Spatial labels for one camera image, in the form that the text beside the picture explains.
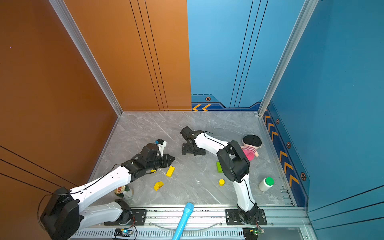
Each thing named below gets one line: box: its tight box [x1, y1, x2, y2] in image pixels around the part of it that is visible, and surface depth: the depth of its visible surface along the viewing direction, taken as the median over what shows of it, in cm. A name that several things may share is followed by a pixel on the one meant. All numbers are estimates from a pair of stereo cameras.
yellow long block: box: [166, 166, 175, 178], surface depth 89 cm
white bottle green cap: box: [258, 176, 275, 192], surface depth 77 cm
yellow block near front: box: [153, 181, 165, 192], surface depth 84 cm
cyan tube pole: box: [171, 202, 195, 240], surface depth 73 cm
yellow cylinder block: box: [219, 178, 226, 187], surface depth 84 cm
